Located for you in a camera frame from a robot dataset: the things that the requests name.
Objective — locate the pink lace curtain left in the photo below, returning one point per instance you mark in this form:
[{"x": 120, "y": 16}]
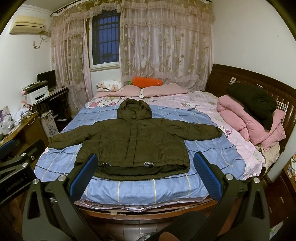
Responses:
[{"x": 70, "y": 57}]

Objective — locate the pink pillow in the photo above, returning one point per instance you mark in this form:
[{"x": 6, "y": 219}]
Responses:
[
  {"x": 125, "y": 91},
  {"x": 162, "y": 90}
]

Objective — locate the pink lace curtain right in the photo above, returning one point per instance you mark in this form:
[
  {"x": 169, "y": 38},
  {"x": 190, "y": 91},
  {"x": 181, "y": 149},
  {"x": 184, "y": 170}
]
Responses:
[{"x": 167, "y": 40}]

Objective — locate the pink lace curtain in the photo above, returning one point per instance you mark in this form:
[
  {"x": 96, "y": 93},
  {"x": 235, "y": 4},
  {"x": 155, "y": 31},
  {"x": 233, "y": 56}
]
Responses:
[
  {"x": 70, "y": 57},
  {"x": 167, "y": 40}
]

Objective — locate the black computer monitor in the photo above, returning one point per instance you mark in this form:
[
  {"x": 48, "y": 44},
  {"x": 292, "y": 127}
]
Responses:
[{"x": 50, "y": 77}]

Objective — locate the black computer desk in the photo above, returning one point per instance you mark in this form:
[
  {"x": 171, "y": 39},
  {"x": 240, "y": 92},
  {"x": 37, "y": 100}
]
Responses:
[{"x": 57, "y": 104}]

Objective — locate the orange carrot plush pillow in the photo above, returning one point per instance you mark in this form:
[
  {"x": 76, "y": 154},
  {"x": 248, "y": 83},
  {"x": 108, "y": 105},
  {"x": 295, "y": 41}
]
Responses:
[{"x": 143, "y": 82}]

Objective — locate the dark wooden headboard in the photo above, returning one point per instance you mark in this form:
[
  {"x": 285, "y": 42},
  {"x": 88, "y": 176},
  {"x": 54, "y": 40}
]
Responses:
[{"x": 223, "y": 76}]

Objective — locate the white printer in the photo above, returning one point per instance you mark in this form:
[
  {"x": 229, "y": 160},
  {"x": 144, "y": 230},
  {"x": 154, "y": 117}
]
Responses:
[{"x": 35, "y": 91}]

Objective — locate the barred window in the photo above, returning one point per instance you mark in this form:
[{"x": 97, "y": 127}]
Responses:
[{"x": 104, "y": 38}]

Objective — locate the blue plaid bed blanket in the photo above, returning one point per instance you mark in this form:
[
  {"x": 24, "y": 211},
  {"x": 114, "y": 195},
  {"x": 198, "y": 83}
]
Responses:
[{"x": 53, "y": 163}]

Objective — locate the pink pillow right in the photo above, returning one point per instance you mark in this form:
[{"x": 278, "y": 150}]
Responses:
[{"x": 162, "y": 90}]

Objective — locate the pink pillow left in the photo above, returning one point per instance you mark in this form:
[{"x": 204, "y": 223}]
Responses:
[{"x": 125, "y": 91}]

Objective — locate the pink folded quilt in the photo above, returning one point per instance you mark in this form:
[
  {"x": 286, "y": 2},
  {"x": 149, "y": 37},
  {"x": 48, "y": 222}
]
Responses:
[{"x": 234, "y": 115}]

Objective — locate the white desktop computer tower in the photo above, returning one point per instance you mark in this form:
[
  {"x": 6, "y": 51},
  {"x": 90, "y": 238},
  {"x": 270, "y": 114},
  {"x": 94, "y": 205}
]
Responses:
[{"x": 49, "y": 124}]

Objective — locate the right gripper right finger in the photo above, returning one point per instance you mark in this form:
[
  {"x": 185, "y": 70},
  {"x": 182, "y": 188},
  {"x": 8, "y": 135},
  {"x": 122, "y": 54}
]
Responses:
[{"x": 251, "y": 221}]

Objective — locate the dark olive hooded puffer jacket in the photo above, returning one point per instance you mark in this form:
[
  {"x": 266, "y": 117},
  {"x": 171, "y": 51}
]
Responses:
[{"x": 135, "y": 146}]

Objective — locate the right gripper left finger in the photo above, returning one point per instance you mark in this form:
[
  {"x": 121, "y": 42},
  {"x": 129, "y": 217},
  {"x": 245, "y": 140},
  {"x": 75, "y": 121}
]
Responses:
[{"x": 50, "y": 212}]

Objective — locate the white wall air conditioner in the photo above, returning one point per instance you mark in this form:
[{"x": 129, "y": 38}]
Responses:
[{"x": 27, "y": 25}]

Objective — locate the black garment on quilt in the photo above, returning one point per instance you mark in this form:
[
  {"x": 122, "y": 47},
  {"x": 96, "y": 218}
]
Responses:
[{"x": 257, "y": 103}]

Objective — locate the brown wooden side cabinet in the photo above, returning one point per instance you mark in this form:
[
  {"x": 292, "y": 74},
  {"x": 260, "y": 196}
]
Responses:
[{"x": 29, "y": 131}]

